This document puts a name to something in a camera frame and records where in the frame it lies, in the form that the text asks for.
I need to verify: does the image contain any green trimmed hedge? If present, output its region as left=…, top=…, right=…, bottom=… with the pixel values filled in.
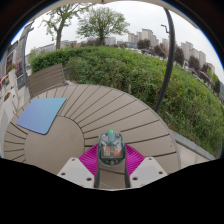
left=29, top=45, right=224, bottom=156

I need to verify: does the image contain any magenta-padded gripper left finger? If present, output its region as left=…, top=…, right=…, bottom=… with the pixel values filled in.
left=57, top=143, right=101, bottom=190

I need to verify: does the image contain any tall grey sign pillar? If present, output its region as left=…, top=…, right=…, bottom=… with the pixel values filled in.
left=14, top=20, right=34, bottom=89

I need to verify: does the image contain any white flower planter box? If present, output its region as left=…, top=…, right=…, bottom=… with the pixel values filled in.
left=0, top=88, right=16, bottom=118

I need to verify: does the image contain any dark curved parasol pole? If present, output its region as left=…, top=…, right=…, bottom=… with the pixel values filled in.
left=154, top=7, right=177, bottom=114

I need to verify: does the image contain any transparent teal computer mouse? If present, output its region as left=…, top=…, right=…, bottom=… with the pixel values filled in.
left=97, top=129, right=127, bottom=168

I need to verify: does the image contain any brown slatted wooden chair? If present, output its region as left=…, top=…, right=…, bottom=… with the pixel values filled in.
left=27, top=63, right=68, bottom=100

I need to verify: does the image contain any round-crowned green tree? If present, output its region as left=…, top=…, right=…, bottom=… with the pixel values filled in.
left=76, top=5, right=131, bottom=47

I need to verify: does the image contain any group of apartment buildings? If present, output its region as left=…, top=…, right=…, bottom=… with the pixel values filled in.
left=128, top=28, right=216, bottom=76

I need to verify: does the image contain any blue rectangular mouse pad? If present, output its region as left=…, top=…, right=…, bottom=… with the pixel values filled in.
left=16, top=97, right=68, bottom=136

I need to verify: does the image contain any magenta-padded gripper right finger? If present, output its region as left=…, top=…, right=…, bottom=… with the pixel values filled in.
left=123, top=143, right=168, bottom=190

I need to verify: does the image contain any leaning thin-trunk tree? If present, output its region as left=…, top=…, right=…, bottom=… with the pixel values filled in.
left=41, top=3, right=94, bottom=51

